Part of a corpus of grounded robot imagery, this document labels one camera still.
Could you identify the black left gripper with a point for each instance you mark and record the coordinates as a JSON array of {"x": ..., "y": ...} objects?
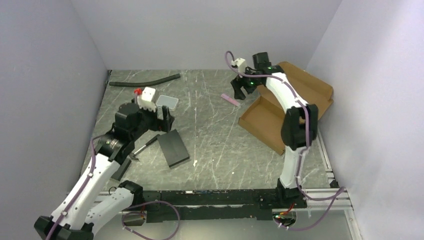
[{"x": 159, "y": 124}]

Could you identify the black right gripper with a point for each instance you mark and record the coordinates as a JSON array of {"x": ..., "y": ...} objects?
[{"x": 237, "y": 85}]

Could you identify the pink eraser bar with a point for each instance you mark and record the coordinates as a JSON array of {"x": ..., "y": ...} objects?
[{"x": 230, "y": 100}]

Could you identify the brown cardboard paper box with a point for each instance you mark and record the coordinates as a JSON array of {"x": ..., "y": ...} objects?
[{"x": 265, "y": 116}]

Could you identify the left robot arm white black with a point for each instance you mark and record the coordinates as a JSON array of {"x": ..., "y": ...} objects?
[{"x": 76, "y": 218}]

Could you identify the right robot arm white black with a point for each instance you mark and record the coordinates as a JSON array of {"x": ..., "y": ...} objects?
[{"x": 300, "y": 124}]

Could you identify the black rectangular box centre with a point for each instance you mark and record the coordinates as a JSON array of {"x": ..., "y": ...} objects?
[{"x": 173, "y": 148}]

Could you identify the black flat box left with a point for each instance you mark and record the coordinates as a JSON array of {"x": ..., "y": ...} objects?
[{"x": 121, "y": 170}]

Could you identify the black foam tube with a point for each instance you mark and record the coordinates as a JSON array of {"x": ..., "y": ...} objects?
[{"x": 145, "y": 84}]

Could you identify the small metal hammer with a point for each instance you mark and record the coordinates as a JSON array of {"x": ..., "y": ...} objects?
[{"x": 134, "y": 155}]

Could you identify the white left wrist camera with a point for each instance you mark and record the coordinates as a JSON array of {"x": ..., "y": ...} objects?
[{"x": 145, "y": 98}]

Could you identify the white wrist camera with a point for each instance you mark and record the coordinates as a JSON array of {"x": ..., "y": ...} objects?
[
  {"x": 145, "y": 98},
  {"x": 239, "y": 64}
]

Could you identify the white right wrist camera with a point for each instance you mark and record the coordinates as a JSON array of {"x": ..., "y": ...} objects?
[{"x": 239, "y": 64}]

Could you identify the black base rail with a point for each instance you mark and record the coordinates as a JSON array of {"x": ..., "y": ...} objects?
[{"x": 172, "y": 205}]

